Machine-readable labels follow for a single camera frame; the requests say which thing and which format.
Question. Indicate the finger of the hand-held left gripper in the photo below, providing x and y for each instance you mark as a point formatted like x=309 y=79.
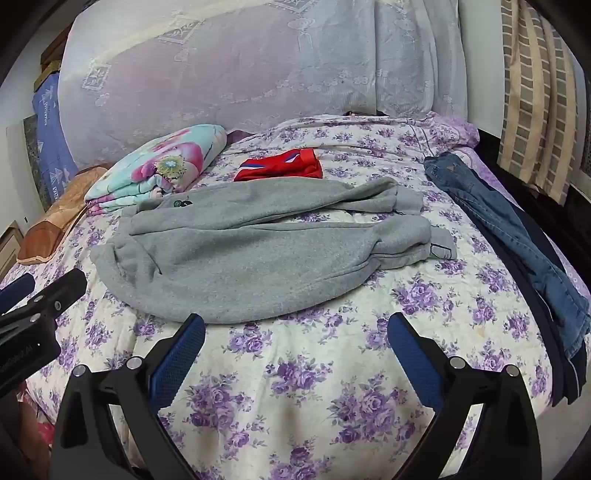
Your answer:
x=67 y=288
x=16 y=286

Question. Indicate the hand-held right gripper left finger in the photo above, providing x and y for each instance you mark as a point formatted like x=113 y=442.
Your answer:
x=178 y=364

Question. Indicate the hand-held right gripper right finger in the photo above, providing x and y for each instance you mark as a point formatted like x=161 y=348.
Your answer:
x=415 y=364

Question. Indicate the grey sweatshirt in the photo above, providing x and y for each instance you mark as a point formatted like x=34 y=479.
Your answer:
x=231 y=258

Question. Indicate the dark navy pants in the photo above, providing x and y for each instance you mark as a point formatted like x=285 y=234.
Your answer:
x=556 y=355

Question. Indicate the wooden nightstand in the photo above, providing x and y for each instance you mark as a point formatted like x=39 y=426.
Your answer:
x=9 y=244

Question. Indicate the brown pillow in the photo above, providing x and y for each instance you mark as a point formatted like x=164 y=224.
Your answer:
x=51 y=221

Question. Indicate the bed with purple floral sheet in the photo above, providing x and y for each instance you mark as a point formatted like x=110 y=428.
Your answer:
x=323 y=369

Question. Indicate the red patterned cloth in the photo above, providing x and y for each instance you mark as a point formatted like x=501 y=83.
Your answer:
x=44 y=438

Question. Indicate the dark green patterned panel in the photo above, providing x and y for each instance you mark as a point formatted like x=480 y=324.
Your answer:
x=33 y=157

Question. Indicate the folded floral blanket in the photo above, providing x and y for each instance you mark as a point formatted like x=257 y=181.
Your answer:
x=161 y=161

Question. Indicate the blue printed bag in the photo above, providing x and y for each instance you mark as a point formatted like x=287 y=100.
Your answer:
x=48 y=129

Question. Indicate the blue jeans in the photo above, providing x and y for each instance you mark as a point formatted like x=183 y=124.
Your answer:
x=521 y=226

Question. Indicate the red folded garment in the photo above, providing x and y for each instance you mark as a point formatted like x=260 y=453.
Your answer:
x=277 y=166

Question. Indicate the cardboard box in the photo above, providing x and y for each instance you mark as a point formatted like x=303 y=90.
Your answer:
x=53 y=57

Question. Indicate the beige striped curtain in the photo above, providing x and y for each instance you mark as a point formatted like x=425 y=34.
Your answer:
x=531 y=92

